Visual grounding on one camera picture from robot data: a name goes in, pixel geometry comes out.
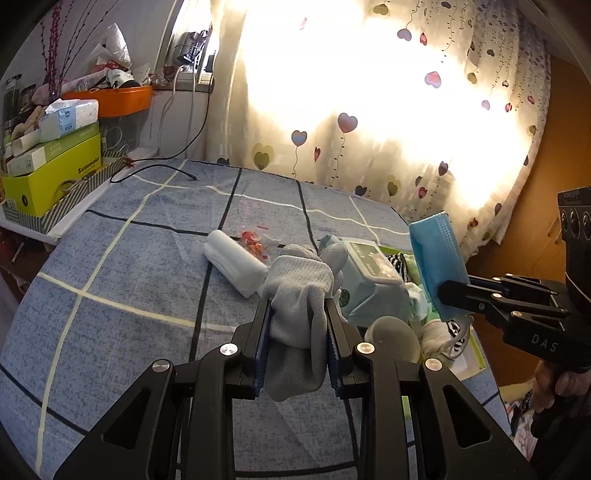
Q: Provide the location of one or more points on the pale green flat box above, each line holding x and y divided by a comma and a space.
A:
55, 150

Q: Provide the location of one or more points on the blue checked bedsheet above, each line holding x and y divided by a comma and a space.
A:
138, 277

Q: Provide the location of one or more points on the light green fluffy towel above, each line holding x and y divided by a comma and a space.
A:
420, 300

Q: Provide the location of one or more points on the dark small appliance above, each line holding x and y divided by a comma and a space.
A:
189, 46

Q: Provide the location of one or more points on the brown wooden cabinet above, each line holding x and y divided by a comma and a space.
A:
545, 152

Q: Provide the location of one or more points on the black white striped box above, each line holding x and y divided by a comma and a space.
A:
108, 170

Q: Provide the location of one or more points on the person's right hand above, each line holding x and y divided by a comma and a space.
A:
570, 383

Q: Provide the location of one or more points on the blue wet wipes pack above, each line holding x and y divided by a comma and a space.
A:
369, 272

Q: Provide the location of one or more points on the yellow green cardboard box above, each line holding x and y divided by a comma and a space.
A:
46, 189

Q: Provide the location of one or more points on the clear storage box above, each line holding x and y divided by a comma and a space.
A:
122, 134

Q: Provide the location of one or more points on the blue face mask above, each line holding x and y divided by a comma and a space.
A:
436, 249

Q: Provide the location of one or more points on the pink flower branches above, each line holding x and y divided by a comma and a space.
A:
53, 46

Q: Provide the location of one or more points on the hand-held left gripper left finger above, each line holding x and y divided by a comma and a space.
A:
261, 364

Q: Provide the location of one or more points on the small striped sock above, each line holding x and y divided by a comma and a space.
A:
455, 333

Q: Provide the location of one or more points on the cream ribbed sock roll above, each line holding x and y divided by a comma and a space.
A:
431, 339

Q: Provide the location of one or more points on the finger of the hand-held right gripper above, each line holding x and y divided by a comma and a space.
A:
512, 280
461, 295

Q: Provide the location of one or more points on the white plastic bag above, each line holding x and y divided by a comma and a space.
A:
115, 44

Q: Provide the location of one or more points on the red candy bag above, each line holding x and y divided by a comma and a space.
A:
251, 240

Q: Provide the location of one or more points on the colourful clothes pile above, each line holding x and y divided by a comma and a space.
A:
519, 415

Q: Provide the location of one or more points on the heart print curtain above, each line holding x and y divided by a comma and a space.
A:
369, 92

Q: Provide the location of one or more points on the grey knit sock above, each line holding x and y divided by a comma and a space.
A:
295, 314

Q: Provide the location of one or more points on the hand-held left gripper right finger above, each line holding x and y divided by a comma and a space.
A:
333, 369

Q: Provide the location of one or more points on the white blue tissue pack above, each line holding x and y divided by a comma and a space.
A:
69, 117

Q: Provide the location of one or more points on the black white striped sock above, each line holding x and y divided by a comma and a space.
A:
398, 262

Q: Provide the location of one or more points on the orange plastic basin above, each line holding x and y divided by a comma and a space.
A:
120, 101

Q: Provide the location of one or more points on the dark glass jar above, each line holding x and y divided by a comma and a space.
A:
14, 99

